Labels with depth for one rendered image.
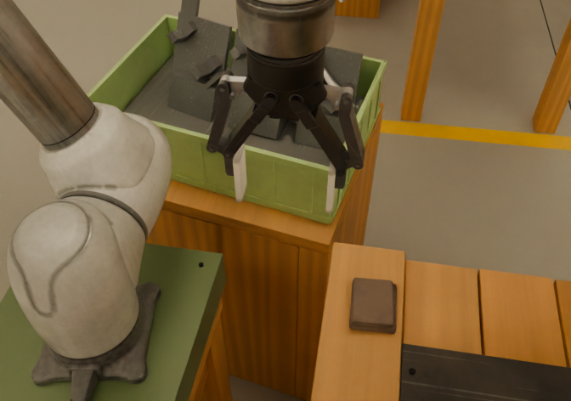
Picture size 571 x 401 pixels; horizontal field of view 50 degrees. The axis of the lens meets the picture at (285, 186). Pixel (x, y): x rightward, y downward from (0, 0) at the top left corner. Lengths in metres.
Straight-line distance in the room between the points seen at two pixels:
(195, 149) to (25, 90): 0.53
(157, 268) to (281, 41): 0.68
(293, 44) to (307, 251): 0.88
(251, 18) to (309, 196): 0.82
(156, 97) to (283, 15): 1.13
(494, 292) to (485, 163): 1.60
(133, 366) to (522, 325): 0.67
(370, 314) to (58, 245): 0.52
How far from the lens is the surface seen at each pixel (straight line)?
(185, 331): 1.06
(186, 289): 1.10
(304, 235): 1.35
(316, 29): 0.55
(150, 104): 1.61
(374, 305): 1.09
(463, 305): 1.18
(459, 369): 1.09
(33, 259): 0.87
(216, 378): 1.33
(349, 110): 0.62
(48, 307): 0.90
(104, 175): 0.97
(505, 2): 3.93
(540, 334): 1.19
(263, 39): 0.55
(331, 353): 1.07
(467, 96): 3.11
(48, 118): 0.95
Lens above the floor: 1.83
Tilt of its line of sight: 46 degrees down
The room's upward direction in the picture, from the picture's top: straight up
